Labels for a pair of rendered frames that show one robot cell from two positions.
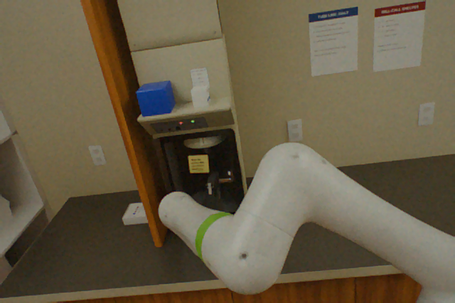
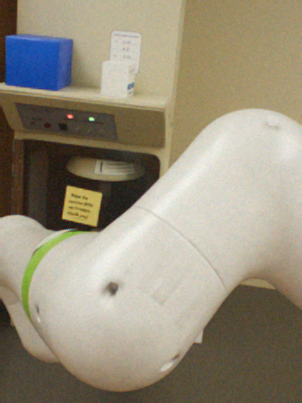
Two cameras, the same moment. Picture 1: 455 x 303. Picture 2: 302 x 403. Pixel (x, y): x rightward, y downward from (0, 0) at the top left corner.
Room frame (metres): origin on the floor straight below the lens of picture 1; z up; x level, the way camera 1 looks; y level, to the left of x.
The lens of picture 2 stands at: (0.05, -0.02, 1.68)
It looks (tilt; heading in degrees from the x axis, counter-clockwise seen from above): 18 degrees down; 0
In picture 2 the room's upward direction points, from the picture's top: 6 degrees clockwise
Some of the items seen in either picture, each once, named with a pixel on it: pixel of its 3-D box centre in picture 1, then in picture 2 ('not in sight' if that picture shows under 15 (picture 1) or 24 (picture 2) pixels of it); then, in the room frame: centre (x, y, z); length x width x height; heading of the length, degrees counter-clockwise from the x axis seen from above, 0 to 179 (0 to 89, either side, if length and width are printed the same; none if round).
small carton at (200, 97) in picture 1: (200, 96); (118, 78); (1.18, 0.06, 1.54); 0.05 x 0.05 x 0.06; 79
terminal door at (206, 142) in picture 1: (203, 178); (83, 236); (1.23, 0.11, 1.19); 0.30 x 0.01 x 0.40; 84
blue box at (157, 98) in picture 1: (156, 98); (39, 61); (1.19, 0.21, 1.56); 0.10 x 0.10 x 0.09; 84
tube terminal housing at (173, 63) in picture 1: (200, 134); (100, 161); (1.36, 0.10, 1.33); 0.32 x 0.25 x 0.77; 84
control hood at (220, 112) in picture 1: (188, 120); (84, 117); (1.18, 0.12, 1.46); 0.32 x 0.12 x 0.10; 84
